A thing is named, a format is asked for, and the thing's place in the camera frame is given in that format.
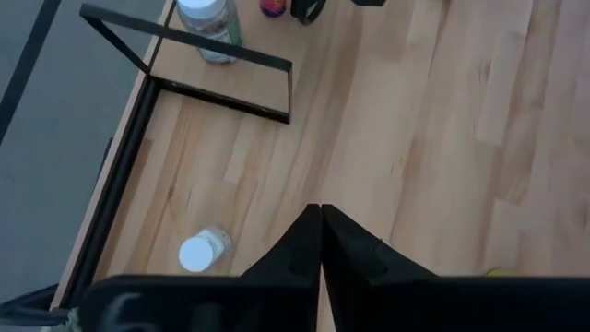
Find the wooden shelf black metal frame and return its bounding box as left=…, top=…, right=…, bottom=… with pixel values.
left=78, top=0, right=324, bottom=125

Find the white bottle blue label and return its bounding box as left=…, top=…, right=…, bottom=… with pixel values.
left=178, top=226, right=233, bottom=274

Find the black aluminium table frame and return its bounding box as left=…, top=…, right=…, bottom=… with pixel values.
left=0, top=76, right=161, bottom=327

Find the large bottle green label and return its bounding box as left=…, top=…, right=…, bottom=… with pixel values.
left=176, top=0, right=244, bottom=65

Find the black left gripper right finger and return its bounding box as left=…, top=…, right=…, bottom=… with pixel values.
left=322, top=204, right=590, bottom=332

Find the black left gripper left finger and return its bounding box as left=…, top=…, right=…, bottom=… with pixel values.
left=78, top=203, right=323, bottom=332

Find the artificial green plant white pot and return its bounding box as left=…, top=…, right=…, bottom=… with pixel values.
left=48, top=307, right=83, bottom=332

